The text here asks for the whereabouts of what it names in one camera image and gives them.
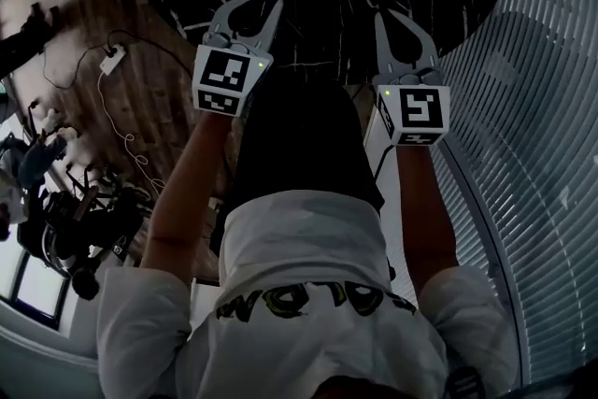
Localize person's right forearm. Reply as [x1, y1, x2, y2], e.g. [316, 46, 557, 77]
[394, 143, 462, 298]

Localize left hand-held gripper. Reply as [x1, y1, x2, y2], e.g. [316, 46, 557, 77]
[192, 0, 285, 119]

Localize white power strip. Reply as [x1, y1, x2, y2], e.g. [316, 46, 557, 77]
[98, 43, 128, 78]

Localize black power cable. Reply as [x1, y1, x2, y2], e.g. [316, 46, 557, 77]
[41, 28, 198, 91]

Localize person's left forearm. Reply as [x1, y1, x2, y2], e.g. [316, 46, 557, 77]
[139, 110, 245, 270]

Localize bright window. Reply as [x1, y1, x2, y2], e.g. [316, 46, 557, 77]
[0, 241, 72, 321]

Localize grey window blinds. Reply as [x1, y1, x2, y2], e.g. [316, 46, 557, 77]
[386, 0, 598, 390]

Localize black equipment rig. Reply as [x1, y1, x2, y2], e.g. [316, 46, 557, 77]
[17, 166, 153, 301]

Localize white printed t-shirt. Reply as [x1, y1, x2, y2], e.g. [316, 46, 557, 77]
[95, 189, 520, 399]

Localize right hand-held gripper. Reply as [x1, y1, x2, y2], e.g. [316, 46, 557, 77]
[372, 9, 451, 148]

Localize white thin cable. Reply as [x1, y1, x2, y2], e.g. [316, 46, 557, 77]
[96, 68, 168, 198]

